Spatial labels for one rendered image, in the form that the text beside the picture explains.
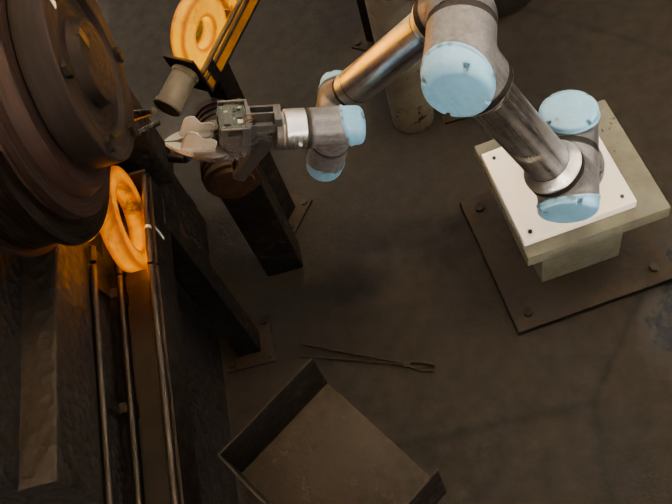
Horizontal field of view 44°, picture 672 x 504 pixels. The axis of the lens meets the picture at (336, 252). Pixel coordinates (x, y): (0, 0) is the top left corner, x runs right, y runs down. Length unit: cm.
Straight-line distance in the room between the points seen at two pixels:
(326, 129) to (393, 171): 81
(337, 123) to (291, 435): 56
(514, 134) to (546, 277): 67
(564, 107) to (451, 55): 45
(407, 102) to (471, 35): 95
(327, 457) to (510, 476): 67
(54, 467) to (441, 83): 79
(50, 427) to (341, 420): 45
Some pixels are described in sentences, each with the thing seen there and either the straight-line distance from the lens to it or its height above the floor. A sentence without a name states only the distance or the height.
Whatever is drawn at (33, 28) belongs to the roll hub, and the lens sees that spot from 109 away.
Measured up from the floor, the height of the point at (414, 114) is 9.
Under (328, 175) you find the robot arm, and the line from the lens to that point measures 164.
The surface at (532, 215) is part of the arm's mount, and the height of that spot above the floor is 32.
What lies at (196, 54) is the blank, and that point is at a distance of 175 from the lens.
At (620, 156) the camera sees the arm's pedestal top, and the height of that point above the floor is 30.
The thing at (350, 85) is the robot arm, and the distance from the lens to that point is 162.
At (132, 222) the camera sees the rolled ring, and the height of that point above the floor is 70.
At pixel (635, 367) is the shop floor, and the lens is 204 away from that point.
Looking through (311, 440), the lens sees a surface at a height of 61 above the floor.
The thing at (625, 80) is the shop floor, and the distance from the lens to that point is 246.
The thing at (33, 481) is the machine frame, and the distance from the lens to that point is 123.
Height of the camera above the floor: 189
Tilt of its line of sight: 59 degrees down
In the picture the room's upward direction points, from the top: 23 degrees counter-clockwise
